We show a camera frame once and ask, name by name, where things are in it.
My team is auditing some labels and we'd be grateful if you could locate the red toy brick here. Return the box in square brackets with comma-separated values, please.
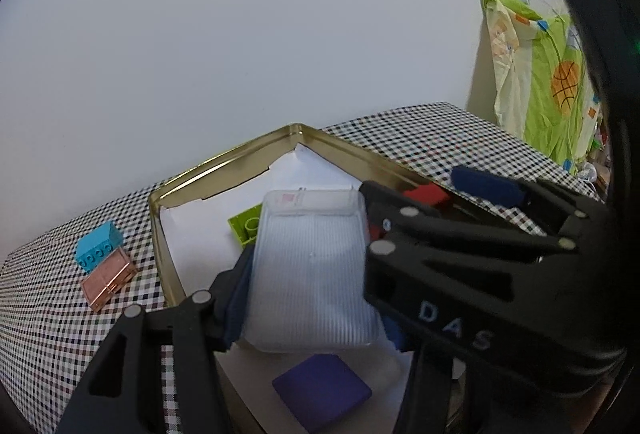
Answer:
[359, 181, 450, 240]

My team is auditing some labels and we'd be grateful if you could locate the purple block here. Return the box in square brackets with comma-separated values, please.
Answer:
[271, 354, 372, 433]

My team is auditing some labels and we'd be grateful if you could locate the copper metal case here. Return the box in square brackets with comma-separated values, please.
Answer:
[81, 248, 137, 312]

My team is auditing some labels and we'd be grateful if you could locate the clear plastic box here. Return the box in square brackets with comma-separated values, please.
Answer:
[243, 189, 378, 353]

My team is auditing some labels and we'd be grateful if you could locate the blue toy brick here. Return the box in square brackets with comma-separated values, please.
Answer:
[75, 222, 124, 274]

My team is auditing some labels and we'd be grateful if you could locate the green toy brick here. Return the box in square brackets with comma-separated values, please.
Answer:
[228, 205, 262, 248]

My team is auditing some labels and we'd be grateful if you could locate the clutter on side table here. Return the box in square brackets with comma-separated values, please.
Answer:
[577, 132, 612, 199]

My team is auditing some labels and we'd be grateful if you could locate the checkered tablecloth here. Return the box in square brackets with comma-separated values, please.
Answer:
[1, 102, 596, 433]

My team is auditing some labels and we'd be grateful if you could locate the green patterned hanging cloth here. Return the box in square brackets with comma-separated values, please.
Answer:
[480, 0, 601, 174]

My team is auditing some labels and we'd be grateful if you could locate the white paper liner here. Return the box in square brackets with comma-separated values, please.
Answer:
[160, 146, 410, 433]

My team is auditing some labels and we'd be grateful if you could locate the gold metal tin tray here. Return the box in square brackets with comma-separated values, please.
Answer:
[147, 122, 551, 434]

